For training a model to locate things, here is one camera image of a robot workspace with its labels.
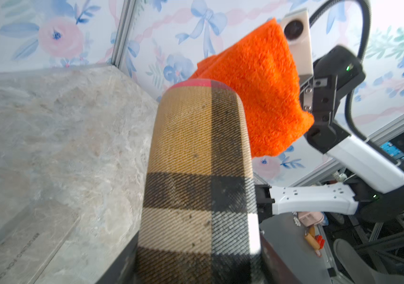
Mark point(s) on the small wooden red toy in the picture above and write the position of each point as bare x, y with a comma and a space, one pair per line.
317, 242

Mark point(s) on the orange microfiber cloth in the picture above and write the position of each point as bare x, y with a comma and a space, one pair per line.
261, 70

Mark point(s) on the brown plaid eyeglass case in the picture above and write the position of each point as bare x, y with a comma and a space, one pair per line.
199, 222

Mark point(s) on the grey stone-pattern eyeglass case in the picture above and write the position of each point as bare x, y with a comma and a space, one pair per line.
31, 239

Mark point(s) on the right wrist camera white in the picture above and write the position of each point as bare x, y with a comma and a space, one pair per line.
296, 29

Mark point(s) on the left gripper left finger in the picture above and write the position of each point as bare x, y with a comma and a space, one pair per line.
122, 271

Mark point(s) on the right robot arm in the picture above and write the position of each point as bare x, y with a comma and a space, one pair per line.
377, 191

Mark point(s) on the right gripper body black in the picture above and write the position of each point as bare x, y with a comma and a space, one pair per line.
317, 96

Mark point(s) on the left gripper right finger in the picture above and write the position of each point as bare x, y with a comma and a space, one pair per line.
273, 267

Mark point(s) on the grey office chair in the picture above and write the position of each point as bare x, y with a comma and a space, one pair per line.
359, 271

